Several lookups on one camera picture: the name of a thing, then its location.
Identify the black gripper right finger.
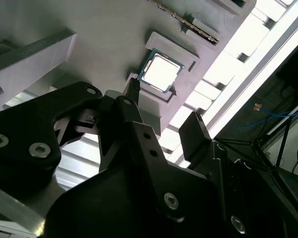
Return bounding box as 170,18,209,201
179,111,254,238

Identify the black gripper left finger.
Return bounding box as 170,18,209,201
0,78,187,224

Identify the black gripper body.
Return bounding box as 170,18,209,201
46,166,223,238

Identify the silver CPU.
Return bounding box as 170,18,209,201
137,48,185,94

